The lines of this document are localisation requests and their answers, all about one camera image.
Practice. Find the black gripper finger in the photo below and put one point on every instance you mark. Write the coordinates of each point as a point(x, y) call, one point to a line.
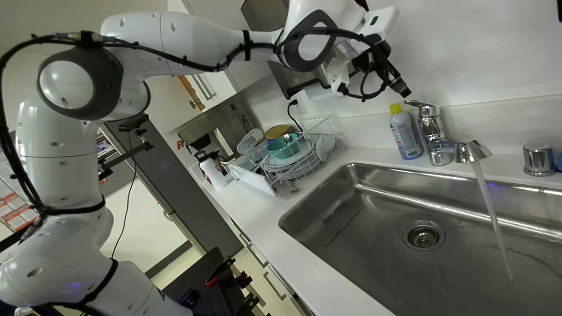
point(396, 83)
point(401, 77)

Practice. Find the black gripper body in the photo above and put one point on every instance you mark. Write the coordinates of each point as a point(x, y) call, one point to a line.
point(371, 61)

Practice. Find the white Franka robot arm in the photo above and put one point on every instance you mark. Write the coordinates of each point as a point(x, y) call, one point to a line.
point(59, 158)

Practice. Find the chrome faucet body with spout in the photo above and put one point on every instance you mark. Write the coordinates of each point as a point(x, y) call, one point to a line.
point(442, 151)

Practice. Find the soap bottle with yellow cap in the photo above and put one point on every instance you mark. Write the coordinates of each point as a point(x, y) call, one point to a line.
point(406, 133)

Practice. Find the brown round lid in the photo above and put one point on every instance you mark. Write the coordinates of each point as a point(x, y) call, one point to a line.
point(280, 130)

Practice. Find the teal bowl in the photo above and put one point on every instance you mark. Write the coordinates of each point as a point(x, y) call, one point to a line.
point(285, 149)

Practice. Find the steel paper towel dispenser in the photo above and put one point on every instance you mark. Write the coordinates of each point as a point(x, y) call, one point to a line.
point(257, 11)

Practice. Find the clear plastic container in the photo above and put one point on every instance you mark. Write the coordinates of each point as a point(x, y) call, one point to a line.
point(252, 142)

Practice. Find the running water stream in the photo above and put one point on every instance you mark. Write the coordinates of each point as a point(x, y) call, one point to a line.
point(489, 204)

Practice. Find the metal sink drain strainer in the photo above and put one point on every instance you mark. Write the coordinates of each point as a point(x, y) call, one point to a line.
point(422, 235)

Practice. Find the chrome round cap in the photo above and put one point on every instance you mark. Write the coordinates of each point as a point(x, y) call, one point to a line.
point(538, 158)

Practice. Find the grey coffee machine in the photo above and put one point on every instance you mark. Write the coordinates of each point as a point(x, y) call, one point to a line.
point(217, 123)

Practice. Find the white folded sheet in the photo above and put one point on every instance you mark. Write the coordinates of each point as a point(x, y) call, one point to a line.
point(252, 177)

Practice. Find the stainless steel sink basin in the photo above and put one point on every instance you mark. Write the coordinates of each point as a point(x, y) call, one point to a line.
point(375, 256)

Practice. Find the dark grey cabinet panel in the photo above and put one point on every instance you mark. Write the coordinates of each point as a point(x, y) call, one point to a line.
point(187, 204)

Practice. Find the beige cabinet drawer fronts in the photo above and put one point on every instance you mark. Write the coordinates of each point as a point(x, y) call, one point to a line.
point(252, 272)

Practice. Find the small colourful poster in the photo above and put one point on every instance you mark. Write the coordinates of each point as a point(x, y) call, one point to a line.
point(106, 151)

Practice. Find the black equipment stand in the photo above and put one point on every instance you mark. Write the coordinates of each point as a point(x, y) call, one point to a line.
point(196, 290)

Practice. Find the large white text poster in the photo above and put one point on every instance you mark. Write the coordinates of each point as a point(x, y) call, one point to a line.
point(15, 207)

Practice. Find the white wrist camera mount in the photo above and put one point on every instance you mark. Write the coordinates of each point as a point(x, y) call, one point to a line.
point(343, 79)

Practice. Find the black wall object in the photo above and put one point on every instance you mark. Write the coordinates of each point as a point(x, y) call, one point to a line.
point(559, 9)

